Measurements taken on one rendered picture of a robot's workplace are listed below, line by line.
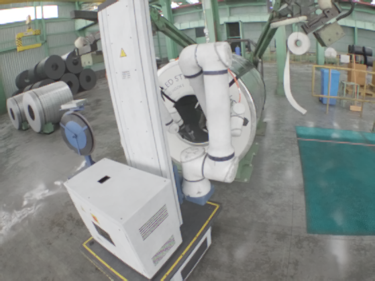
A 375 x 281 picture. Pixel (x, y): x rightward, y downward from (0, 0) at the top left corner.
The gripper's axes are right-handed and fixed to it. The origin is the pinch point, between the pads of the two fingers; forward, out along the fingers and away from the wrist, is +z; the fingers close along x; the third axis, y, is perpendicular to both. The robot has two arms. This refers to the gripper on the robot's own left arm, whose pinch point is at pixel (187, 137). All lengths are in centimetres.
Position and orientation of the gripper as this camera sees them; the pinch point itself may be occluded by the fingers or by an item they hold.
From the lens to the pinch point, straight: 190.8
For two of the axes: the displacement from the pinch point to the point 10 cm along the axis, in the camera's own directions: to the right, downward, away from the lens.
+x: -7.2, -1.0, 6.8
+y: 5.3, -7.2, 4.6
